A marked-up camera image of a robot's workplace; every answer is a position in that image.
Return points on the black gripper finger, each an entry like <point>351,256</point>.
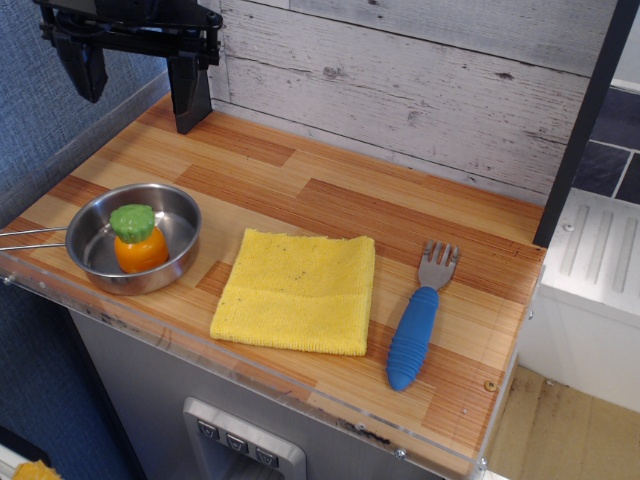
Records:
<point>186,86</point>
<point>85,66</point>

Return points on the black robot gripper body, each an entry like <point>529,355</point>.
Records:
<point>164,28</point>

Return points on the yellow cloth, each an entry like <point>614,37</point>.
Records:
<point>310,294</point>

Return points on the clear acrylic table edge guard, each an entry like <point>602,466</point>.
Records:
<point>442,421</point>

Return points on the orange toy carrot green top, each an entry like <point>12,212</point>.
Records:
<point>139,245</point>

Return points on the silver dispenser panel with buttons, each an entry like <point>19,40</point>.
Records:
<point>228,447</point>

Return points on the yellow object bottom left corner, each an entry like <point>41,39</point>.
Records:
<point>35,471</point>

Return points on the white ribbed appliance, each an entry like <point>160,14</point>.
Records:
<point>583,325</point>

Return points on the steel pan with handle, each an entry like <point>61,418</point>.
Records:
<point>88,242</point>

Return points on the fork with blue handle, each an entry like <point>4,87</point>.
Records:
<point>410,343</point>

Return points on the black post right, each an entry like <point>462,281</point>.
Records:
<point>607,61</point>

